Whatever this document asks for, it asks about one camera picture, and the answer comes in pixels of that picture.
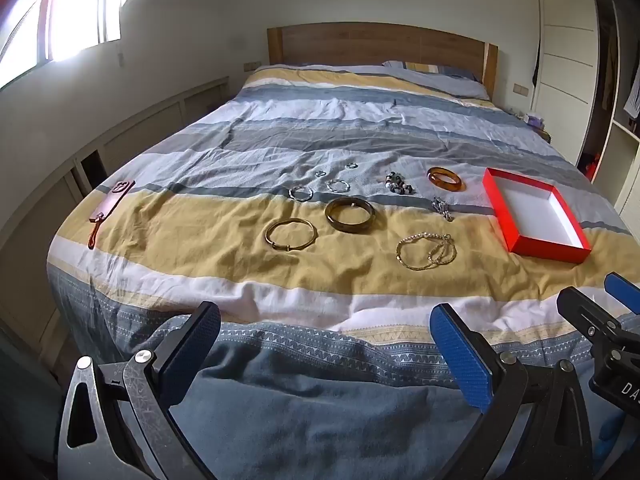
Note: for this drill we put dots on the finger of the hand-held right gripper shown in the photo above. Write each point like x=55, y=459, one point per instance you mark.
x=585, y=312
x=622, y=290

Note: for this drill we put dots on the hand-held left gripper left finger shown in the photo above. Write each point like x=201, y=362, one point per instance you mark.
x=192, y=355

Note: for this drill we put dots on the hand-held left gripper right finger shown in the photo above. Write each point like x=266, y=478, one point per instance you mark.
x=460, y=355

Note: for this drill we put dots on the red cardboard box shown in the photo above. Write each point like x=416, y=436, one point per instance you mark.
x=530, y=220

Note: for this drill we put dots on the thin gold bangle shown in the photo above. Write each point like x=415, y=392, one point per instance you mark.
x=267, y=234

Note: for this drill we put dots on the silver charm pendant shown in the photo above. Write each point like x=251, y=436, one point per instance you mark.
x=442, y=207

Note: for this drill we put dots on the dark green bangle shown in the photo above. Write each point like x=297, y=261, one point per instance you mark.
x=350, y=228

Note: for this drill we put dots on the shiny silver bangle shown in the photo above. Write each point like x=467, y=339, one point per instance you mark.
x=291, y=194

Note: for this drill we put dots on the red bag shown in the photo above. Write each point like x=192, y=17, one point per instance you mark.
x=591, y=167

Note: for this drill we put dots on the open white shelf unit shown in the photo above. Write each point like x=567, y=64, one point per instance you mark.
x=630, y=160

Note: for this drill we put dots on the amber bangle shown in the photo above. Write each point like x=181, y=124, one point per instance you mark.
x=440, y=185

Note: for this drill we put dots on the phone in pink case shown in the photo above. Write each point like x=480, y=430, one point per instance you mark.
x=112, y=200

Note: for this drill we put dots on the wooden nightstand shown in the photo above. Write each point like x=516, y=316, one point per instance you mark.
x=542, y=132

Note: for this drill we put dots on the purple tissue box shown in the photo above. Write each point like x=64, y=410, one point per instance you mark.
x=534, y=120

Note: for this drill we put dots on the hanging clothes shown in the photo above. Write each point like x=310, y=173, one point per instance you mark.
x=630, y=90

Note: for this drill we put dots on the white wardrobe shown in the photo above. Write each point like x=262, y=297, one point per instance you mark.
x=565, y=35

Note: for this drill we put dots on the striped pillow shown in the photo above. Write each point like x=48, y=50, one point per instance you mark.
x=440, y=82

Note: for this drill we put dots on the wooden headboard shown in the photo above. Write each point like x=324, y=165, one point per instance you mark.
x=380, y=42

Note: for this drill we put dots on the window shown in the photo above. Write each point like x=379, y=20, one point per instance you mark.
x=75, y=10

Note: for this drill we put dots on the wall socket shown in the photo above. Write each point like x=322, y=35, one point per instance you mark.
x=252, y=66
x=521, y=90

